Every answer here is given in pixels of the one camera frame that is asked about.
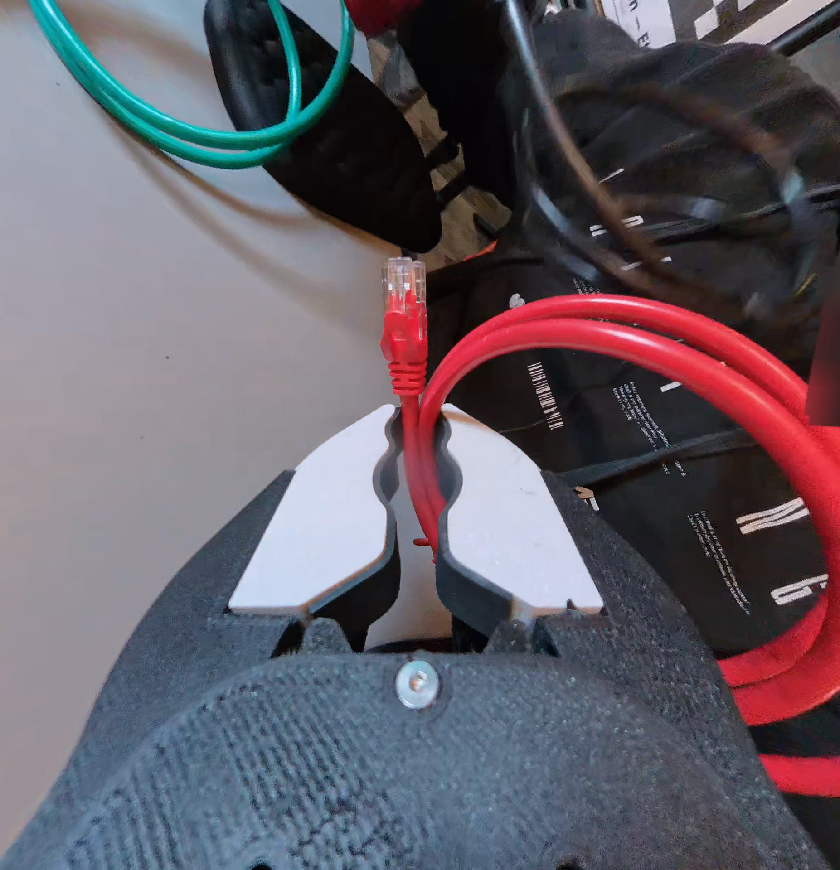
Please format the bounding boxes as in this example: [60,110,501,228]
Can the black chair armrest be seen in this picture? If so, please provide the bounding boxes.
[204,0,442,254]

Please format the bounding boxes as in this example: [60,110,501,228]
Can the black framed tag sign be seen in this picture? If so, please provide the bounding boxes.
[597,0,840,55]

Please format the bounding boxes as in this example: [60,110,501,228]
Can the green ethernet cable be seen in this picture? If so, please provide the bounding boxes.
[29,0,356,169]

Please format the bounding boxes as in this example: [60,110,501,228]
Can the red ethernet cable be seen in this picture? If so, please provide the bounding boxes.
[379,257,840,799]

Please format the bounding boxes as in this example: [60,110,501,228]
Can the person's black printed clothing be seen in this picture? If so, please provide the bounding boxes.
[420,0,840,870]

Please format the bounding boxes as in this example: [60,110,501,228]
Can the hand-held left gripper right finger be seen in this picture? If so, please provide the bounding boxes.
[433,403,606,636]

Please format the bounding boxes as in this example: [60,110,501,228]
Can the black ethernet cable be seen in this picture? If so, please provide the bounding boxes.
[501,0,840,327]

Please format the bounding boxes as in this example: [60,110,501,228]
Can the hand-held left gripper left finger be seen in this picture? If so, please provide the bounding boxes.
[227,404,402,650]

